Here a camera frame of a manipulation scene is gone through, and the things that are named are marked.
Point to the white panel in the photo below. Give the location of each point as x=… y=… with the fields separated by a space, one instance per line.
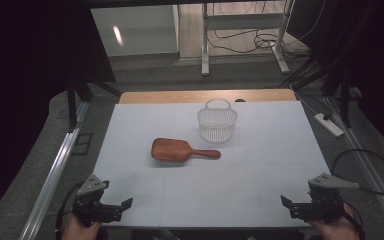
x=136 y=30

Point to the aluminium rail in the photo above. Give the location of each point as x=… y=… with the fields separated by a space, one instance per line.
x=53 y=180
x=370 y=166

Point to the black rectangular floor frame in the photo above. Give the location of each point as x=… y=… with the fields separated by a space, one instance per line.
x=81 y=144

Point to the white plastic basket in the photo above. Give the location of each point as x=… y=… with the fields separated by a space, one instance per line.
x=217 y=125

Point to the white metal desk frame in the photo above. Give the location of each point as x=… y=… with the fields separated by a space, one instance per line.
x=205 y=50

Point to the person's right hand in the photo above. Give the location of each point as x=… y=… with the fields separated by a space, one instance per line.
x=335 y=230

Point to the black tripod stand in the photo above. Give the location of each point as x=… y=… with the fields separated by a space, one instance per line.
x=346 y=100

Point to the white power strip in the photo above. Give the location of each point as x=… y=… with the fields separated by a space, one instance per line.
x=329 y=125

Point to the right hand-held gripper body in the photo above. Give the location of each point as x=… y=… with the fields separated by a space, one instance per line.
x=323 y=203

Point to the brown wooden paddle hairbrush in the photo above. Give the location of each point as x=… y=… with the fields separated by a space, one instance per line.
x=180 y=150

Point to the black metal stand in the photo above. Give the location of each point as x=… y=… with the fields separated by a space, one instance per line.
x=71 y=103

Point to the wooden table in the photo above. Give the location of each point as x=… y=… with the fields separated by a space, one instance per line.
x=180 y=96

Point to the person's left hand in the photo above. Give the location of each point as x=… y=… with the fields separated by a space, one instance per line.
x=78 y=231

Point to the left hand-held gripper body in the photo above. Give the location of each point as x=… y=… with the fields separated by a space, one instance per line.
x=91 y=206

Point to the dark curtain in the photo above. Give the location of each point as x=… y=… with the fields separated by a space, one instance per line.
x=30 y=66
x=373 y=60

